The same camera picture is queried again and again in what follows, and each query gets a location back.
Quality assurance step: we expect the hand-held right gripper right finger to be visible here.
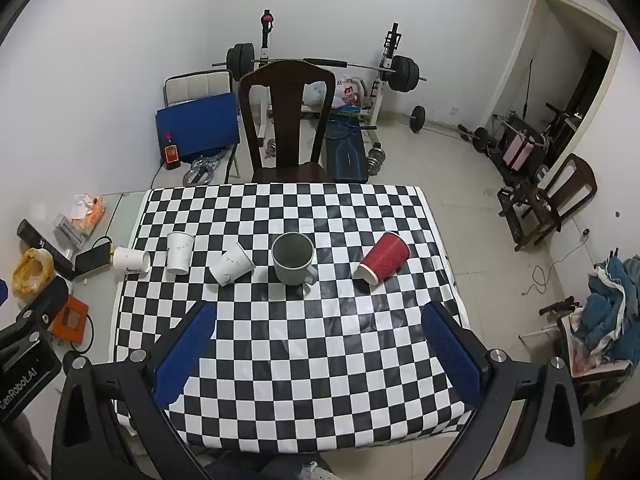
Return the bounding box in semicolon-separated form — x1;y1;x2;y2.
421;301;587;480

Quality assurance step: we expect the red ribbed paper cup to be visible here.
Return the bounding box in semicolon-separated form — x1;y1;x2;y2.
355;231;411;284

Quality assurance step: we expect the checkered tablecloth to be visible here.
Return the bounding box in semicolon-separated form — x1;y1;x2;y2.
111;183;479;453

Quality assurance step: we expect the dark bench pad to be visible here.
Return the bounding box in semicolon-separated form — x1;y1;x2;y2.
324;127;369;184

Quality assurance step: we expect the chrome dumbbell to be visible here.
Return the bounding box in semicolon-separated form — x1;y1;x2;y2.
366;142;388;177

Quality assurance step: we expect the orange snack packet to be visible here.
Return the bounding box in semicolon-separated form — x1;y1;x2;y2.
71;193;107;236

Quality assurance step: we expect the dark wooden chair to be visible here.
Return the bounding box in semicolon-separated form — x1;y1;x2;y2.
497;153;598;253
238;59;337;184

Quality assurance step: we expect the small barbell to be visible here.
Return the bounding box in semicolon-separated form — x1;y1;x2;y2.
402;105;492;153

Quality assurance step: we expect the brown glass bottle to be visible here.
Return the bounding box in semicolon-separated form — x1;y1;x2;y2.
164;131;181;170

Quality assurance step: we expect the white paper cup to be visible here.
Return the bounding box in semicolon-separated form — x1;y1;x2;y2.
165;231;195;275
112;246;151;275
208;241;256;287

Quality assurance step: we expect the long black box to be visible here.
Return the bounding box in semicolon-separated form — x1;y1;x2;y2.
17;218;77;281

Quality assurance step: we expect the grey ceramic mug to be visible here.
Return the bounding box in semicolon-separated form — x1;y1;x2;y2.
271;232;319;287

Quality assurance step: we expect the white shoe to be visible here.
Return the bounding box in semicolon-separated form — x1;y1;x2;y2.
298;461;336;480

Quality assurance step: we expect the silver foil packet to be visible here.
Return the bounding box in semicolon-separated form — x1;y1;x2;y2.
54;214;87;252

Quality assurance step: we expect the white weight bench rack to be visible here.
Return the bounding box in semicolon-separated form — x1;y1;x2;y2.
252;9;403;157

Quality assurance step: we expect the black smartphone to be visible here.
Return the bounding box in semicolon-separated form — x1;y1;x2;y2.
74;241;115;277

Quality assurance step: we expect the barbell with black plates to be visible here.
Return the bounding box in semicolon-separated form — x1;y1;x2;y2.
212;42;428;93

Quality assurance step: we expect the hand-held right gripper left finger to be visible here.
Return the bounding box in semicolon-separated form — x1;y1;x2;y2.
51;299;217;480

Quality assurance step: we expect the pile of blue clothes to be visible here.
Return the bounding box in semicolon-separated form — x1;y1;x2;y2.
582;256;640;363

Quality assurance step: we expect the yellow tape roll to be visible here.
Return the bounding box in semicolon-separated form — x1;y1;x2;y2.
12;248;54;296

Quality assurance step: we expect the pink exercise machine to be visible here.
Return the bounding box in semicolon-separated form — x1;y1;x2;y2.
487;102;576;181

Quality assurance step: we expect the blue folded mat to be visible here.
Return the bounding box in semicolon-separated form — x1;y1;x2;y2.
155;92;241;160

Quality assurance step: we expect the white plastic bag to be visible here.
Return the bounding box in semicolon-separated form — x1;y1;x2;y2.
301;80;337;108

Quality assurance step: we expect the orange box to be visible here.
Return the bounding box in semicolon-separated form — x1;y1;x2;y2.
48;295;91;343

